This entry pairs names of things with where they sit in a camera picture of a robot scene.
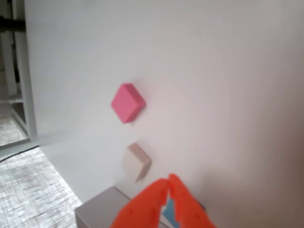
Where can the black bar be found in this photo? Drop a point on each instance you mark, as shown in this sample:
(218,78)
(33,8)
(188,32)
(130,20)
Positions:
(12,23)

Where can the white box bin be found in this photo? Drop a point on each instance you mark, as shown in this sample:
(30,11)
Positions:
(99,209)

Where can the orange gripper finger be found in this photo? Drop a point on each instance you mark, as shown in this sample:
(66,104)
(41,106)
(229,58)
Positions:
(142,206)
(187,209)

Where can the white frame furniture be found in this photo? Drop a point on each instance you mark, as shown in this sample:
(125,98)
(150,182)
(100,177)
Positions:
(28,71)

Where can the pink cuboid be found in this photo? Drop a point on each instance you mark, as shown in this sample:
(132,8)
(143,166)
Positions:
(127,104)

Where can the blue cuboid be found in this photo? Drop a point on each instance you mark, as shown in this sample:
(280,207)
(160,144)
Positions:
(169,210)

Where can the cream cuboid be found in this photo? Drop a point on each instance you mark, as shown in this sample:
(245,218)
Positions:
(135,164)

